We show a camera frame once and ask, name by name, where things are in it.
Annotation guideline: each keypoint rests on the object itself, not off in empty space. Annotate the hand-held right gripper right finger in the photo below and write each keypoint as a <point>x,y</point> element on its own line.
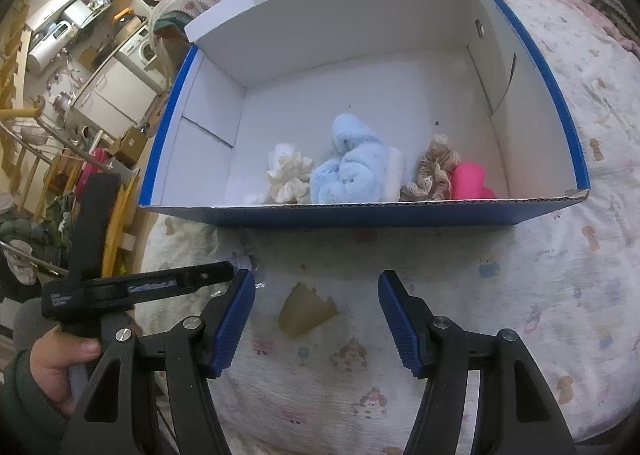
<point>400,320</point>

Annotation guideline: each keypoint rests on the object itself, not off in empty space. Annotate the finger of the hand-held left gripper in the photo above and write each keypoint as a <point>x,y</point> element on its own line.
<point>210,275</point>

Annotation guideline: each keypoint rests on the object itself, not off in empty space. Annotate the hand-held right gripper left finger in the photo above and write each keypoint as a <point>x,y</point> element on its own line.
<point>235,320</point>

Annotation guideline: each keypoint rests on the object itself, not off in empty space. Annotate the blue cardboard box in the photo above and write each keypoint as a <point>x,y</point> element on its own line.
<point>350,215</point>

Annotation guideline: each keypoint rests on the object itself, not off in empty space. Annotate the white scrunchie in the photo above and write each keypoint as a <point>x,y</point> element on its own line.
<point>287,175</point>

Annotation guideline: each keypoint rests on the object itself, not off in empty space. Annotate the brown patterned scrunchie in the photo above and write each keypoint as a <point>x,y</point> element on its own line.
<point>435,170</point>

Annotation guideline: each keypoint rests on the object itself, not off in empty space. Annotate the pink rubber toy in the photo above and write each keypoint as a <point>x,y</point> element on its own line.
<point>472,182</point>

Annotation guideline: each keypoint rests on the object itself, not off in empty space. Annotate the light blue fluffy towel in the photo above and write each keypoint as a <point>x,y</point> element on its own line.
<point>350,170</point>

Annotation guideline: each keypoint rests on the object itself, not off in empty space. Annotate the person's left forearm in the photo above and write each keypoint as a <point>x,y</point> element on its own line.
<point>20,415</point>

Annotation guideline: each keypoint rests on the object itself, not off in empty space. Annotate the person's left hand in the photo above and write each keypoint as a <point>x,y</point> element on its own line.
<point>55,365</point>

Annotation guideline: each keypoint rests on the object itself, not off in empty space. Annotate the yellow wooden rack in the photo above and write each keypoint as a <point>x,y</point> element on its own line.
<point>117,230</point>

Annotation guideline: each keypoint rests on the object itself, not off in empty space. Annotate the red bag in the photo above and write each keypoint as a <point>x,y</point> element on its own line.
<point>95,165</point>

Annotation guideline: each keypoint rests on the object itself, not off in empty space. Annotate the brown paper piece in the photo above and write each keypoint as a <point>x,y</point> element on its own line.
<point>305,315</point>

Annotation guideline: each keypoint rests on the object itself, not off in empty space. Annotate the brown cardboard carton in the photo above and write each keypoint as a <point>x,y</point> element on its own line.
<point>130,142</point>

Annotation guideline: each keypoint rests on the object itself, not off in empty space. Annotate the white kitchen base cabinets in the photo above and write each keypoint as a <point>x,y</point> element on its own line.
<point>120,90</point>

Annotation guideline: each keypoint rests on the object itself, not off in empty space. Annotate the white washing machine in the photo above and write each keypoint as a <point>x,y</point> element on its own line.
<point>145,50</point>

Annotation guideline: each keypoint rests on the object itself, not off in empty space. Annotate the white water heater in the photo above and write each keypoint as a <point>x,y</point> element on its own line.
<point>45,47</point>

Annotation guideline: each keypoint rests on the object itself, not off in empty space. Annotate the white kitchen wall cabinets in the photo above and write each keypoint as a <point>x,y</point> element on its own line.
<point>60,0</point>

